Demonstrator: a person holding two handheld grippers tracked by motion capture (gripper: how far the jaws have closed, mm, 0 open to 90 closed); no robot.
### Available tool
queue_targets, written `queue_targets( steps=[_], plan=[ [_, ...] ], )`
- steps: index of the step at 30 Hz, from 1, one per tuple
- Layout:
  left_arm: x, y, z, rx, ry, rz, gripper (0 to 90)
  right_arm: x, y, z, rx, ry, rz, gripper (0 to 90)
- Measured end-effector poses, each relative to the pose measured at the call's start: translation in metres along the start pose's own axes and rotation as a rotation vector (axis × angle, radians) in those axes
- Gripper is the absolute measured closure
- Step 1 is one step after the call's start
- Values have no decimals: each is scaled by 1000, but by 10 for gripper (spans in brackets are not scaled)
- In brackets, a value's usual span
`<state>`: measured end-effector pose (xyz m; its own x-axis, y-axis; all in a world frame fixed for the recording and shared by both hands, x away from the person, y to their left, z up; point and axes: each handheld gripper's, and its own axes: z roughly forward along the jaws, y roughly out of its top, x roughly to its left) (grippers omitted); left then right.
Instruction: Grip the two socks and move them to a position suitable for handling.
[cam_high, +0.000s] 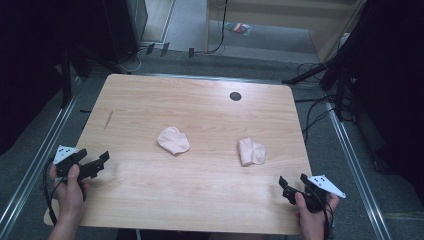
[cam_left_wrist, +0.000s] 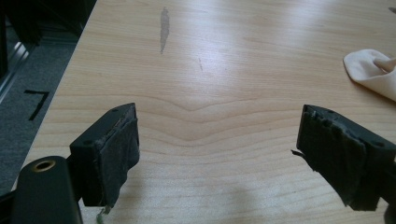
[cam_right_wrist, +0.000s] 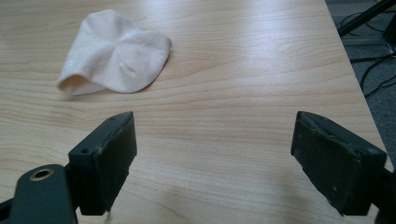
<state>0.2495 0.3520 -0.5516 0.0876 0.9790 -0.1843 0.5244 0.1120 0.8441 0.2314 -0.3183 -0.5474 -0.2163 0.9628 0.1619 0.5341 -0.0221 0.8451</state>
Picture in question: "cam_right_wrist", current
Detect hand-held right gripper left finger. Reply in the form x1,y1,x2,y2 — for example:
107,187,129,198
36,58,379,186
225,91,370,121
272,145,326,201
64,111,138,217

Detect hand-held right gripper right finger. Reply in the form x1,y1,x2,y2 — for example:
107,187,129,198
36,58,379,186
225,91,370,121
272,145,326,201
290,110,388,217

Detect white sock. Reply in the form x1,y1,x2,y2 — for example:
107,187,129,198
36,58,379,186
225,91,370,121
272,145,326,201
56,8,173,96

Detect dark stand foot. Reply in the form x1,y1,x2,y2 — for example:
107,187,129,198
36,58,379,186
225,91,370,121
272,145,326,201
382,18,396,54

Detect curved black cable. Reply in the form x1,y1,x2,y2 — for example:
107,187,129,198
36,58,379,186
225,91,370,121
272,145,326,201
359,55,394,93

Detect straight black cable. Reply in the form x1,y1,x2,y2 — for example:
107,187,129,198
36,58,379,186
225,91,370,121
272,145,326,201
348,51,396,64

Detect grey metal rail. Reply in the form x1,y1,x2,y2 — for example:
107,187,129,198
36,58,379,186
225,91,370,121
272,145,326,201
341,35,390,47

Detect looped thin black cable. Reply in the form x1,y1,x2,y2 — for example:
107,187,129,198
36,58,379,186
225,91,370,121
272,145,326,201
340,10,387,34

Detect black cables on floor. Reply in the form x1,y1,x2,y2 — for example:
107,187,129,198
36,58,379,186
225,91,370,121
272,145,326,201
337,0,396,38

